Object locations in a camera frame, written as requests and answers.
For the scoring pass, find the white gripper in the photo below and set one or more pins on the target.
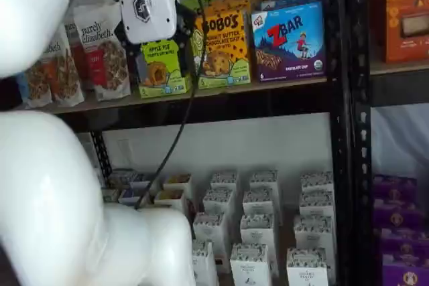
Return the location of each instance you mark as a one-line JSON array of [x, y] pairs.
[[147, 4]]

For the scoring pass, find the green Bobo's apple pie box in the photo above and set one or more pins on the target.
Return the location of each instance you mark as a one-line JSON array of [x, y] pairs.
[[161, 75], [201, 0]]

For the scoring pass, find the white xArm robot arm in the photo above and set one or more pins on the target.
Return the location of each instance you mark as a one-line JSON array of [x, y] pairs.
[[50, 182]]

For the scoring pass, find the wooden shelf board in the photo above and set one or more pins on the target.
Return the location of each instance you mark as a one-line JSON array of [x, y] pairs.
[[402, 69], [218, 92]]

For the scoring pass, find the black metal shelf rack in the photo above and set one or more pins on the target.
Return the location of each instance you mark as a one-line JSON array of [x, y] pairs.
[[362, 165], [234, 105]]

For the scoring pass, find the blue ZBar snack box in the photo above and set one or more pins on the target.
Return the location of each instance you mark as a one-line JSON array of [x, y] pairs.
[[288, 48]]

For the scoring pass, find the blue label oatmeal box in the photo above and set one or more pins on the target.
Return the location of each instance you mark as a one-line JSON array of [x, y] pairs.
[[129, 196], [140, 180]]

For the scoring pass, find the yellow label oatmeal box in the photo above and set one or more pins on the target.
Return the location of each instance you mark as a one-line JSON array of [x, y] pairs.
[[177, 182], [169, 197]]

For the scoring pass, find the green label oatmeal box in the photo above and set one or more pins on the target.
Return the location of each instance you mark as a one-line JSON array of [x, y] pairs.
[[119, 179], [110, 195]]

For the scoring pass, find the brown shelf board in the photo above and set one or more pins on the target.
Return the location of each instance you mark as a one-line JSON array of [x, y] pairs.
[[286, 219]]

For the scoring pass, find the orange cardboard box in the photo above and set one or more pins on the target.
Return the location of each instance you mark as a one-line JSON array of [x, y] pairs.
[[405, 14]]

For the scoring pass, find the purple snack box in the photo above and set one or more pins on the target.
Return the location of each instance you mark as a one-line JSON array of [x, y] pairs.
[[405, 246], [399, 215], [407, 274], [395, 187]]

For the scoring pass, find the red label granola bag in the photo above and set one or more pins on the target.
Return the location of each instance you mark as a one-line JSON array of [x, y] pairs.
[[107, 65], [76, 61]]

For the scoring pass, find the orange label granola bag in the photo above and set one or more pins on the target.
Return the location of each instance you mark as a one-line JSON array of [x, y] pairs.
[[63, 75]]

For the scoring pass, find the white granola bag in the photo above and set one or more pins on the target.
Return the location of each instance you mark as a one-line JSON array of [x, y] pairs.
[[37, 88]]

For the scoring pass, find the white patterned carton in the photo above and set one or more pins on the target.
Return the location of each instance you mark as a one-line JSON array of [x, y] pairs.
[[313, 234], [256, 232], [224, 182], [209, 232], [258, 204], [316, 204], [316, 182], [249, 267], [204, 266], [264, 182], [307, 271], [218, 202]]

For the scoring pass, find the white plastic sheet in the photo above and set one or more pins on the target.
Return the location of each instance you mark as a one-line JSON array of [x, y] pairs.
[[399, 138]]

